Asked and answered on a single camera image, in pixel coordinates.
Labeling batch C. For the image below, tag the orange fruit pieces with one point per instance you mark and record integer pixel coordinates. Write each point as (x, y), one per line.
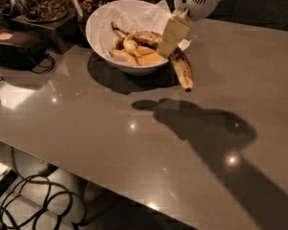
(149, 57)

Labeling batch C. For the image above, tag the dark metal stand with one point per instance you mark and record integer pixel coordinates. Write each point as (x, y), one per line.
(62, 35)

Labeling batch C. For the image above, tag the spotted ripe banana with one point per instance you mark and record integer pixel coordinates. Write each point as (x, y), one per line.
(183, 69)

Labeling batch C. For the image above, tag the glass jar of nuts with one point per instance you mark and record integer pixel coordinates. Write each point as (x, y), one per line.
(42, 11)

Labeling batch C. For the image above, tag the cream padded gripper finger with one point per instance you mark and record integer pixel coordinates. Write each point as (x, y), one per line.
(175, 31)

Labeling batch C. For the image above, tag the small spotted banana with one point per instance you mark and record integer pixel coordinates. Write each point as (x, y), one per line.
(127, 42)

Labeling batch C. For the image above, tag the white paper bowl liner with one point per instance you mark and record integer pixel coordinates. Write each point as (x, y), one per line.
(133, 16)

